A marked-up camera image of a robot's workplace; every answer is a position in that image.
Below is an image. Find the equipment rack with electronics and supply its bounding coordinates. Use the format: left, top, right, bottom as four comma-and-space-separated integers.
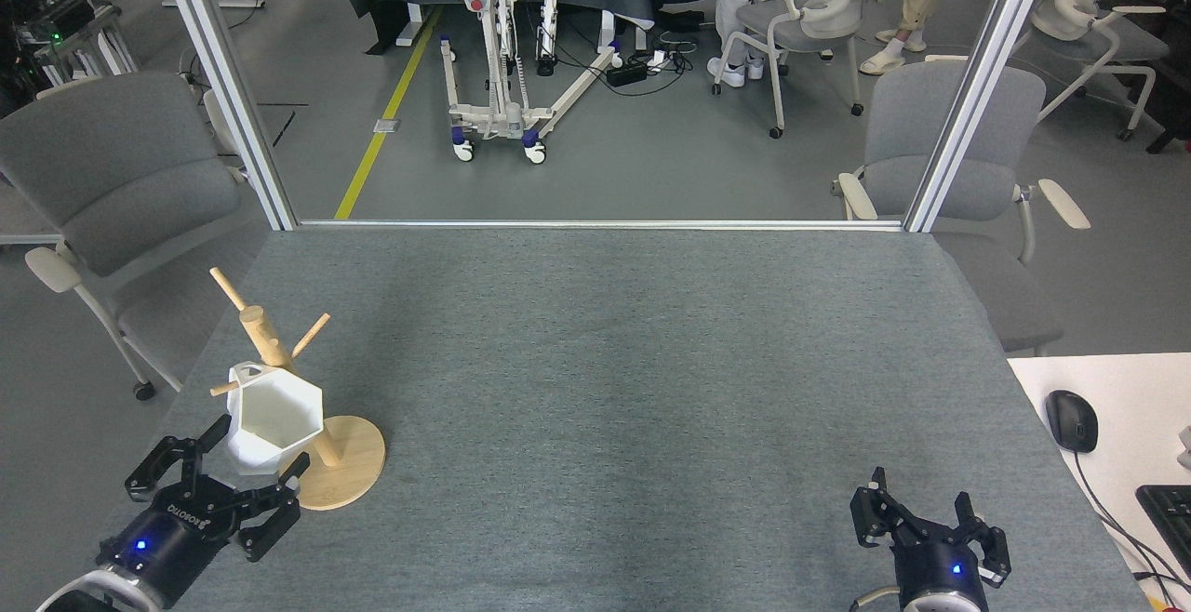
0, 0, 141, 115

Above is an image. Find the silver aluminium post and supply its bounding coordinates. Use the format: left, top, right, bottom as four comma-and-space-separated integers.
149, 0, 299, 232
903, 0, 1062, 233

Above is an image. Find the grey chair with white frame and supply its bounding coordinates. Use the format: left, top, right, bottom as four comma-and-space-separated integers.
831, 60, 1091, 357
0, 71, 271, 401

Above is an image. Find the black keyboard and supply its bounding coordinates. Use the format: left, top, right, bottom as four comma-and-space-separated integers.
1135, 485, 1191, 585

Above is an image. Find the silver aluminium crossbar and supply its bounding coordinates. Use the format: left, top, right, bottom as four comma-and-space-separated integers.
296, 219, 905, 232

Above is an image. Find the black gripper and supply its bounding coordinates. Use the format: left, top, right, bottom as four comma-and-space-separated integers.
96, 415, 311, 608
850, 467, 1012, 608

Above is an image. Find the white mesh-back office chair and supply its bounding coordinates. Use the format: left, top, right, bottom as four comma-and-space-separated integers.
712, 0, 899, 140

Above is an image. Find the wooden cup rack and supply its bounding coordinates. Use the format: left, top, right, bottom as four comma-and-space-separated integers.
209, 267, 386, 512

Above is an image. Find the black mouse cable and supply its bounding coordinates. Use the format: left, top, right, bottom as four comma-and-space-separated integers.
1070, 449, 1191, 594

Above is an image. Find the white stand on wheels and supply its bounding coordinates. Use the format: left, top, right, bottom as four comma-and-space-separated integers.
419, 0, 626, 165

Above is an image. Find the yellow floor tape line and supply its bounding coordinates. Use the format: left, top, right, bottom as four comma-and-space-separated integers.
333, 6, 443, 220

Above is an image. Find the white hexagonal cup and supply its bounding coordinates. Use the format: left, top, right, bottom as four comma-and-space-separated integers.
226, 362, 325, 476

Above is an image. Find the black computer mouse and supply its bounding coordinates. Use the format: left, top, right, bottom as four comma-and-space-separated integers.
1045, 390, 1100, 453

